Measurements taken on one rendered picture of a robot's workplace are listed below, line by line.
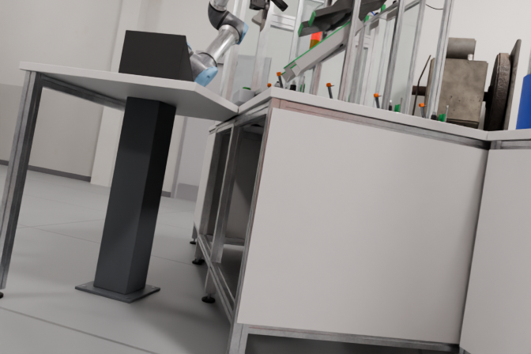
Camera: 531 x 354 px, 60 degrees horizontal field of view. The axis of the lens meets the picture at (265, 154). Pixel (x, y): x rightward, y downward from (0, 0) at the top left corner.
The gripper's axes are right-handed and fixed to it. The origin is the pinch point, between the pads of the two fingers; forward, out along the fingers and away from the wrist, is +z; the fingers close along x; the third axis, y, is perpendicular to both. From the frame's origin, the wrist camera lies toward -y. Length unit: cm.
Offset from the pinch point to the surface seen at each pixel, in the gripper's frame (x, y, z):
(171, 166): -479, 18, 79
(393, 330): 70, -45, 104
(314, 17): 42.2, -11.2, 4.5
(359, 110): 70, -22, 39
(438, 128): 70, -50, 39
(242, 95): -2.9, 3.5, 30.3
